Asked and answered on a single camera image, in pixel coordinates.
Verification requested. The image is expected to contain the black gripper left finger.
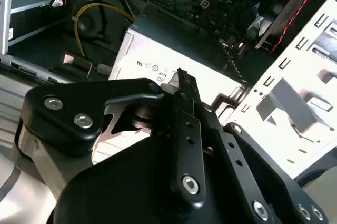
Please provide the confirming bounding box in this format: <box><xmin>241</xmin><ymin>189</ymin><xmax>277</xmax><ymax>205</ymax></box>
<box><xmin>12</xmin><ymin>67</ymin><xmax>208</xmax><ymax>206</ymax></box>

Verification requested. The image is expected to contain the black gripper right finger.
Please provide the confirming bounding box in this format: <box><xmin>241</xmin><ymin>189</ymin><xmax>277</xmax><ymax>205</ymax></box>
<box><xmin>184</xmin><ymin>72</ymin><xmax>329</xmax><ymax>224</ymax></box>

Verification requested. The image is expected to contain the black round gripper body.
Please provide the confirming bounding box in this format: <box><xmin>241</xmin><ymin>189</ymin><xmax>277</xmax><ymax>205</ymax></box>
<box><xmin>46</xmin><ymin>133</ymin><xmax>255</xmax><ymax>224</ymax></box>

